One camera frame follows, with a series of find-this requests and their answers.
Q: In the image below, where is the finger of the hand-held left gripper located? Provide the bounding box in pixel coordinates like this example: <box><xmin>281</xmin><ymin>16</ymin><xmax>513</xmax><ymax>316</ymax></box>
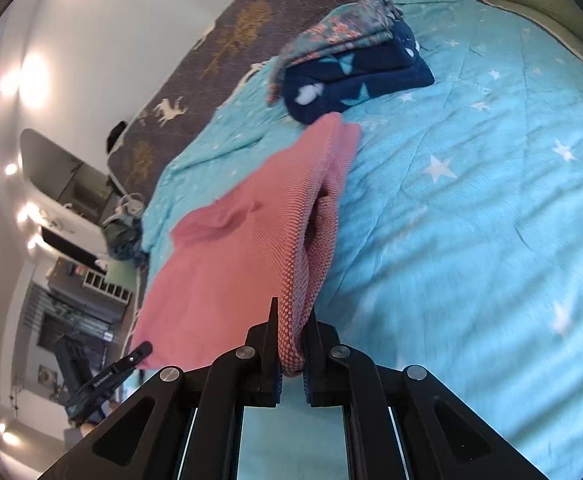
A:
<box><xmin>121</xmin><ymin>342</ymin><xmax>153</xmax><ymax>368</ymax></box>

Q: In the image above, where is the white shelf unit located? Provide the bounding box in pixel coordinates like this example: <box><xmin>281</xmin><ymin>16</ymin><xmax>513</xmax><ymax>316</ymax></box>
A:
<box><xmin>84</xmin><ymin>269</ymin><xmax>132</xmax><ymax>306</ymax></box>

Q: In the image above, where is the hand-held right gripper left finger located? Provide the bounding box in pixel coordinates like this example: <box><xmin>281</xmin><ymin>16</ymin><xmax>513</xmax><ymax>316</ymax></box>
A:
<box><xmin>36</xmin><ymin>297</ymin><xmax>284</xmax><ymax>480</ymax></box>

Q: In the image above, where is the folded navy star cloth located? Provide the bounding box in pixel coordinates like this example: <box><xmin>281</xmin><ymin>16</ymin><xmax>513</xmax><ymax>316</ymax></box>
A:
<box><xmin>284</xmin><ymin>20</ymin><xmax>435</xmax><ymax>126</ymax></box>

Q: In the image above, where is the folded floral cloth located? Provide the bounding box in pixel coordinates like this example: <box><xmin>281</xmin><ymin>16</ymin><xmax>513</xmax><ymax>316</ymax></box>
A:
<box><xmin>266</xmin><ymin>0</ymin><xmax>405</xmax><ymax>107</ymax></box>

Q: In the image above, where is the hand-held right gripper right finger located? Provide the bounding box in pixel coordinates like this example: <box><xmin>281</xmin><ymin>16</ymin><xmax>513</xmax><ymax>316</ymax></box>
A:
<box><xmin>301</xmin><ymin>310</ymin><xmax>549</xmax><ymax>480</ymax></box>

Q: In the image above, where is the arched wall mirror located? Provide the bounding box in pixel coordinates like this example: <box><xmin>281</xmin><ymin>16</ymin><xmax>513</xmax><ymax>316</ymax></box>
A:
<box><xmin>20</xmin><ymin>128</ymin><xmax>117</xmax><ymax>206</ymax></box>

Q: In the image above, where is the black garment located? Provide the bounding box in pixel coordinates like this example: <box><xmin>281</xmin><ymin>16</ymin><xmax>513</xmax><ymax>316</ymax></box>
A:
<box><xmin>106</xmin><ymin>121</ymin><xmax>128</xmax><ymax>153</ymax></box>

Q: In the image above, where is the light blue star blanket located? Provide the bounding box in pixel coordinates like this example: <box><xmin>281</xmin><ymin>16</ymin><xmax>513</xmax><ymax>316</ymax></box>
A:
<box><xmin>138</xmin><ymin>0</ymin><xmax>583</xmax><ymax>480</ymax></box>

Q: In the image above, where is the pink knit sweater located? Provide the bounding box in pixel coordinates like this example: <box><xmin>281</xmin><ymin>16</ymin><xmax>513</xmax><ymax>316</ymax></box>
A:
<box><xmin>130</xmin><ymin>111</ymin><xmax>362</xmax><ymax>376</ymax></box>

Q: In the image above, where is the pile of unfolded clothes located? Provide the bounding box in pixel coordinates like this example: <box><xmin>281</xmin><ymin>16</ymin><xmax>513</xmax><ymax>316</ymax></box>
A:
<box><xmin>102</xmin><ymin>192</ymin><xmax>148</xmax><ymax>265</ymax></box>

